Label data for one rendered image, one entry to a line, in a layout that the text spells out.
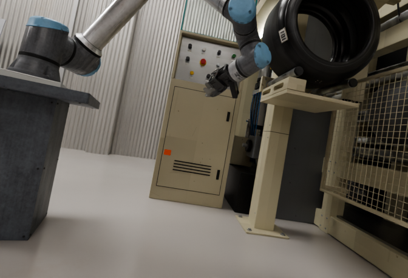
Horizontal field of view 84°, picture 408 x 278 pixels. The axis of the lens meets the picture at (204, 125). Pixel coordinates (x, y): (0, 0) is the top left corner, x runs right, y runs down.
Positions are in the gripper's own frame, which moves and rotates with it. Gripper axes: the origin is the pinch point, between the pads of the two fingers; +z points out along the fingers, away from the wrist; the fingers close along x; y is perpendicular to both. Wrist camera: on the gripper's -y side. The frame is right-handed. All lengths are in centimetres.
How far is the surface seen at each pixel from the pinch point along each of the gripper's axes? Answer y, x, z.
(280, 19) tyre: -3, -34, -37
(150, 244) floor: -14, 67, 29
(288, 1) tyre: -1, -40, -43
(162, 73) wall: -13, -180, 195
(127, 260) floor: -3, 75, 23
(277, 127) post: -53, -16, -3
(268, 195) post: -71, 19, 14
